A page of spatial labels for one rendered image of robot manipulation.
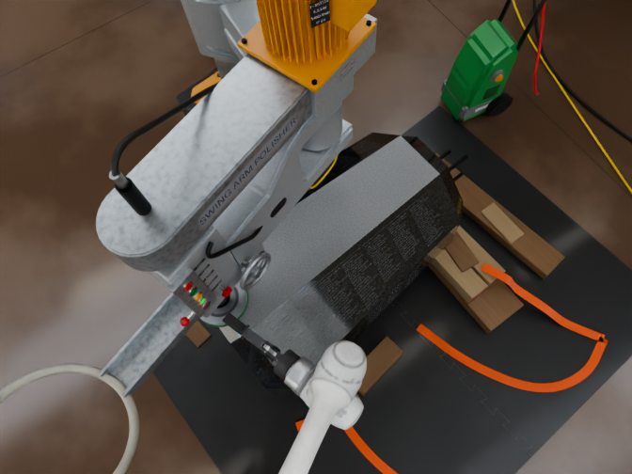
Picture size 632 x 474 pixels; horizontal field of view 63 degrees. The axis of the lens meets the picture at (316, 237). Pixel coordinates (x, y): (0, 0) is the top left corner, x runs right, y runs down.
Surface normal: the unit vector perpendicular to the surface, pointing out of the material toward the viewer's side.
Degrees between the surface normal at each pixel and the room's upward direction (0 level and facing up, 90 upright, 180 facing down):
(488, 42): 34
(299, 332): 45
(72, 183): 0
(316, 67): 0
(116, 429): 0
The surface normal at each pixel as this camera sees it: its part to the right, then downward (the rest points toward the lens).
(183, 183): -0.06, -0.38
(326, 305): 0.41, 0.22
